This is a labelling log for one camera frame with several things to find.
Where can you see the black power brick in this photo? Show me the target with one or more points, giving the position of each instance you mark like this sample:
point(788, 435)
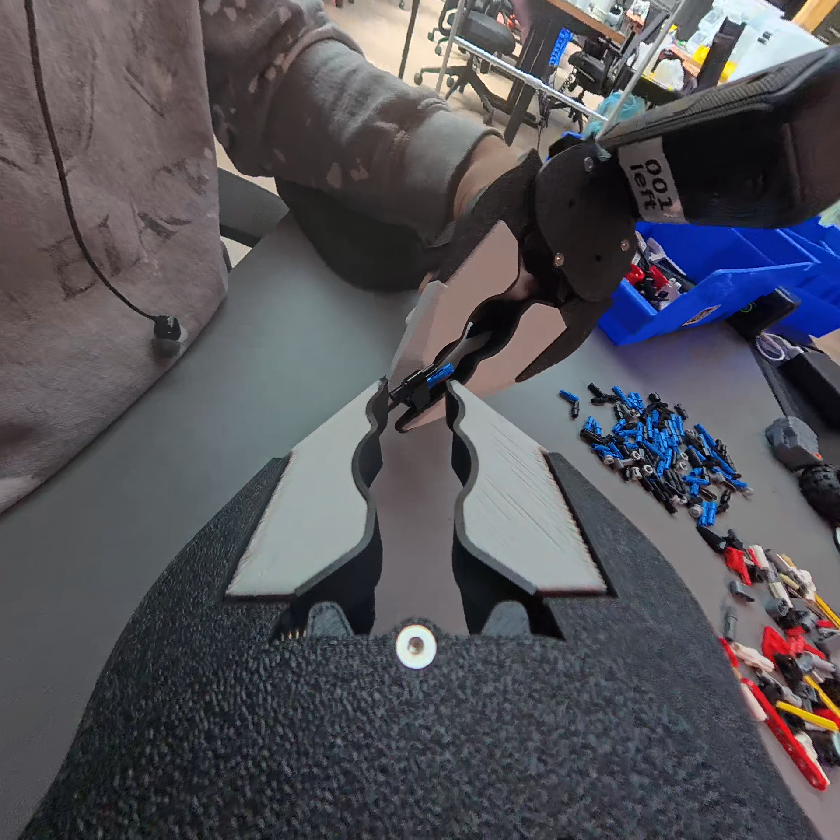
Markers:
point(814, 380)

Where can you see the black office chair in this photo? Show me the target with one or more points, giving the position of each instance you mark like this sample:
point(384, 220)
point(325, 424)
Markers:
point(485, 33)
point(597, 65)

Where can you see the person's torso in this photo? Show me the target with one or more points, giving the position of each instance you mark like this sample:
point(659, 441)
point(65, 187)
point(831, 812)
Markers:
point(98, 262)

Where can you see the person's left forearm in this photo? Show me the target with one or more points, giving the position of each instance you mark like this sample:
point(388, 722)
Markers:
point(361, 118)

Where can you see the grey desk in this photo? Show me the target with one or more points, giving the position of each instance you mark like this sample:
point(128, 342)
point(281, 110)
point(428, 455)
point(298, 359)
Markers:
point(197, 426)

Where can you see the joined blue and black pins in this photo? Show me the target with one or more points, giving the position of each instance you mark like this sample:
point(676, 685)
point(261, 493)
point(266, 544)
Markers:
point(569, 401)

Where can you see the person's left hand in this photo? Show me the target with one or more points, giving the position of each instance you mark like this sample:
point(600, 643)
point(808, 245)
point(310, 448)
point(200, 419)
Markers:
point(485, 170)

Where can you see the pile of blue black pins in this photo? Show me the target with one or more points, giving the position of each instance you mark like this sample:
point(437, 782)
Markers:
point(656, 446)

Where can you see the pile of mixed building pieces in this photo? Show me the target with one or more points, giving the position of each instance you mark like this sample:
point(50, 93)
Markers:
point(787, 643)

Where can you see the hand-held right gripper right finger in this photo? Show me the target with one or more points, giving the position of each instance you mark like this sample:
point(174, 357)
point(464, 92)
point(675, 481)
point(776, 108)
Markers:
point(531, 525)

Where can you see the blue pin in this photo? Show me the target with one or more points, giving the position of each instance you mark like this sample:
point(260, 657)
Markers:
point(438, 374)

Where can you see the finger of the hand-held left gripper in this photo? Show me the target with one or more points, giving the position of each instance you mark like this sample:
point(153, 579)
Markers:
point(525, 341)
point(466, 282)

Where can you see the heap of spare pieces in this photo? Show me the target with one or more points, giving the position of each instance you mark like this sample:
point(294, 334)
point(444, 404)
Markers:
point(649, 275)

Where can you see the black rubber tire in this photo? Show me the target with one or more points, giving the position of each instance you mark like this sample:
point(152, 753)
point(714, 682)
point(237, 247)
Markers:
point(820, 492)

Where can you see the black bent beam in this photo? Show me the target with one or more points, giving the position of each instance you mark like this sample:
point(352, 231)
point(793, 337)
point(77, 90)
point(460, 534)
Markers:
point(407, 394)

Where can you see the grey motor block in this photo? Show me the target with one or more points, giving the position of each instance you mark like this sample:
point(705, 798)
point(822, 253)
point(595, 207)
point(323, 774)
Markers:
point(791, 439)

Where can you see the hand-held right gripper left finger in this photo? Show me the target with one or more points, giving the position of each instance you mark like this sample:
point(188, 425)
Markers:
point(302, 525)

